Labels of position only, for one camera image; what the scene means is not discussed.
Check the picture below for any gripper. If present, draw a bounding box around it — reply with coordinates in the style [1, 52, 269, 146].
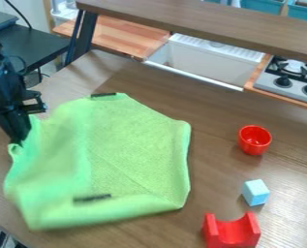
[0, 90, 50, 145]

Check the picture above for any green cloth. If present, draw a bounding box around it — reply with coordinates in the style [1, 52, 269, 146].
[3, 92, 194, 232]

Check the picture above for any red arch block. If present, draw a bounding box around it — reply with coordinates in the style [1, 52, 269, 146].
[200, 210, 263, 248]

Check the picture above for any toy sink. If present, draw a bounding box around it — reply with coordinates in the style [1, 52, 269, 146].
[142, 32, 267, 93]

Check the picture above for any light blue block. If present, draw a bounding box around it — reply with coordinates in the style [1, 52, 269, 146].
[240, 178, 272, 207]

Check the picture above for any red cup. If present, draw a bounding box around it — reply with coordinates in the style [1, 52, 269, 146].
[236, 124, 275, 157]

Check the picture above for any toy stove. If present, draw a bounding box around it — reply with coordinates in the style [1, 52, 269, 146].
[252, 54, 307, 108]

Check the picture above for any blue bin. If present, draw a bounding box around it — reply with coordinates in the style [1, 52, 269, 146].
[238, 0, 290, 16]
[286, 0, 307, 24]

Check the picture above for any black side table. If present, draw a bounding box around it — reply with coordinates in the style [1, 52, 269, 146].
[0, 8, 72, 76]

